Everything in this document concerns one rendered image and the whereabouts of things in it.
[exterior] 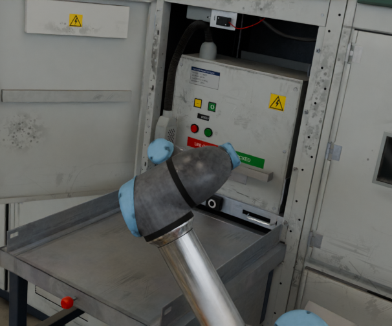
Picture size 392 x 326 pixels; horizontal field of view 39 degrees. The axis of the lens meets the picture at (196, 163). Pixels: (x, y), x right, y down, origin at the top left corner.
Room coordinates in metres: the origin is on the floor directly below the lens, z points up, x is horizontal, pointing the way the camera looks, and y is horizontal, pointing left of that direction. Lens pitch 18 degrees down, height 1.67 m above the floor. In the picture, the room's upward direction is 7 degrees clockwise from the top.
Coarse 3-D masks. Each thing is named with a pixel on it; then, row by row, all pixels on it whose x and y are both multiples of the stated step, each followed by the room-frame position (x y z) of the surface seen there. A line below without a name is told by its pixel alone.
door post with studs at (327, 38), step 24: (336, 0) 1.71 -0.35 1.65; (336, 24) 1.71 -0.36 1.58; (312, 72) 1.73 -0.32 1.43; (312, 96) 1.72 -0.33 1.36; (312, 120) 1.71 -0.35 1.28; (312, 144) 1.71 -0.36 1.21; (312, 168) 1.70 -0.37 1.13; (288, 192) 1.74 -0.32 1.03; (288, 216) 1.73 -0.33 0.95; (288, 240) 1.72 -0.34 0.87; (288, 264) 1.71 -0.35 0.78; (288, 288) 1.70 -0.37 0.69
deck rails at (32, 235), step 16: (112, 192) 1.82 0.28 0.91; (80, 208) 1.69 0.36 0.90; (96, 208) 1.75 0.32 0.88; (112, 208) 1.83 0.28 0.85; (32, 224) 1.51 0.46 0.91; (48, 224) 1.56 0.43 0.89; (64, 224) 1.62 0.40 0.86; (80, 224) 1.67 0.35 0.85; (16, 240) 1.46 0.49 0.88; (32, 240) 1.51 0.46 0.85; (48, 240) 1.53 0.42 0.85; (272, 240) 1.69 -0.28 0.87; (240, 256) 1.48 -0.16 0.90; (256, 256) 1.59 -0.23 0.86; (224, 272) 1.41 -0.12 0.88; (240, 272) 1.49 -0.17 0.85; (176, 304) 1.20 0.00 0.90; (160, 320) 1.15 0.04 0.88; (176, 320) 1.20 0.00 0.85
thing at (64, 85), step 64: (0, 0) 1.79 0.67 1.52; (64, 0) 1.89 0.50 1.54; (128, 0) 1.99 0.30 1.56; (0, 64) 1.79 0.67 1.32; (64, 64) 1.90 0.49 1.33; (128, 64) 2.03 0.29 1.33; (0, 128) 1.79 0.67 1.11; (64, 128) 1.91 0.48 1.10; (128, 128) 2.04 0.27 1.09; (0, 192) 1.79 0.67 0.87; (64, 192) 1.91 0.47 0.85
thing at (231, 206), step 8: (224, 200) 1.88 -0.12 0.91; (232, 200) 1.87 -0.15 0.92; (224, 208) 1.88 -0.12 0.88; (232, 208) 1.87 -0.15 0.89; (240, 208) 1.85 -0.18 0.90; (248, 208) 1.83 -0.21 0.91; (256, 208) 1.82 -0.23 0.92; (240, 216) 1.85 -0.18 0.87; (248, 216) 1.83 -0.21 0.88; (256, 216) 1.82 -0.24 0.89; (264, 216) 1.80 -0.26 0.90; (280, 216) 1.77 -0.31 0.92
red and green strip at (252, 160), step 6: (192, 138) 1.98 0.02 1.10; (192, 144) 1.98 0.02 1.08; (198, 144) 1.97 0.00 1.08; (204, 144) 1.96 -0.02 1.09; (210, 144) 1.94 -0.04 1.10; (240, 156) 1.88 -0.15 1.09; (246, 156) 1.87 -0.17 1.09; (252, 156) 1.85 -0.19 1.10; (246, 162) 1.86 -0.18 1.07; (252, 162) 1.85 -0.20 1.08; (258, 162) 1.84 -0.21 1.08; (264, 162) 1.83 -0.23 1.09
